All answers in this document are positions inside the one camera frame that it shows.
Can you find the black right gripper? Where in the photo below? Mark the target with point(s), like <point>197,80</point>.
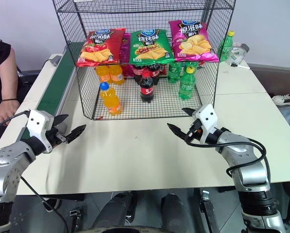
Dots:
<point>195,136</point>

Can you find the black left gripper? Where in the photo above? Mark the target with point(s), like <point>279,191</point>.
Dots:
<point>55,137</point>

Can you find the person bare forearm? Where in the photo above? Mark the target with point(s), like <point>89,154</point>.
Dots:
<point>10,77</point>

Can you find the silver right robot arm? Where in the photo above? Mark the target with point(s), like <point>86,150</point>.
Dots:
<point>249,157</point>

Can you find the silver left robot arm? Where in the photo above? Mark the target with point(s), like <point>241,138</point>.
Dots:
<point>6,157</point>

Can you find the green conveyor belt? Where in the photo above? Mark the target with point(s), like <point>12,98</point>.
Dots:
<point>55,85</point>

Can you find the grey conveyor motor box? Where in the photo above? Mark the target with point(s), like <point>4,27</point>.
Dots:
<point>56,60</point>

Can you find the person bare hand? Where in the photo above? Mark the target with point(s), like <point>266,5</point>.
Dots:
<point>7,110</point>

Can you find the green soda bottle yellow cap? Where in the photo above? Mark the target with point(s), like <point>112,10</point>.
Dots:
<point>187,85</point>
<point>192,64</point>
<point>174,72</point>
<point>225,48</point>

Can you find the cola bottle red label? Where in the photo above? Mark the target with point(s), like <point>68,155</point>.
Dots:
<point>146,89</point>
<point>155,71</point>
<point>138,72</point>

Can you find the orange soda bottle blue cap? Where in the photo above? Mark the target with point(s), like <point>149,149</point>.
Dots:
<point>116,75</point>
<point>103,74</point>
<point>110,99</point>

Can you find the black chair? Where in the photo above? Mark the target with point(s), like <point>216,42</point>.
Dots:
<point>28,75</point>

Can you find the black wristband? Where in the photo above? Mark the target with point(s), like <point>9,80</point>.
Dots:
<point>8,99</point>

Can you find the white marker black cap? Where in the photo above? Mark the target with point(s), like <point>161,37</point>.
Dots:
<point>239,65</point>

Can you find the magenta potato chips bag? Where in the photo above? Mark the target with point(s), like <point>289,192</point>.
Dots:
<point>193,41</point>

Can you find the green potato chips bag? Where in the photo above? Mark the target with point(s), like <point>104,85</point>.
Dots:
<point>150,47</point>

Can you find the red potato chips bag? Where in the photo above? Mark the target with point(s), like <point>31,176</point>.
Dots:
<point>98,48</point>

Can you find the white round container blue label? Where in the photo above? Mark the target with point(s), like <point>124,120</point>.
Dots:
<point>239,52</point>

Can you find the dark rounded shape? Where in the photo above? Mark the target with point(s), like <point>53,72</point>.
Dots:
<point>175,211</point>
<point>113,211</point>

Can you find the purple snack bag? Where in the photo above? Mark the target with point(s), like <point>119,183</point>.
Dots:
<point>125,48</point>

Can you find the white and brown sneaker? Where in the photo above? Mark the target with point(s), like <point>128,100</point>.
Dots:
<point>284,99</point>

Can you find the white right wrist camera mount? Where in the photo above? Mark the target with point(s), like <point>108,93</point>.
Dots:
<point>208,119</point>

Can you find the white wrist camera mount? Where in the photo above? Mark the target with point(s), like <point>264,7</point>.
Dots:
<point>208,119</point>
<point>38,123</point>

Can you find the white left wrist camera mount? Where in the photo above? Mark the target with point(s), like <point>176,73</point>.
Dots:
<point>38,123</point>

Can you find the black metal frame bracket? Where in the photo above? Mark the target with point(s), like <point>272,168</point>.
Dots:
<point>208,208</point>

